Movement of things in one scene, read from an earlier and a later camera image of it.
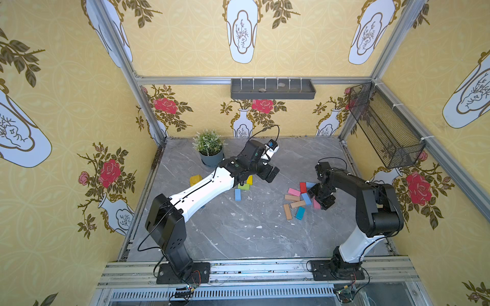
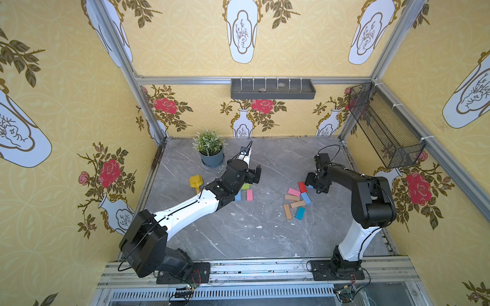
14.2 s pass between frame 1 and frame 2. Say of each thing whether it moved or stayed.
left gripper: moved
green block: stayed
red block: stayed
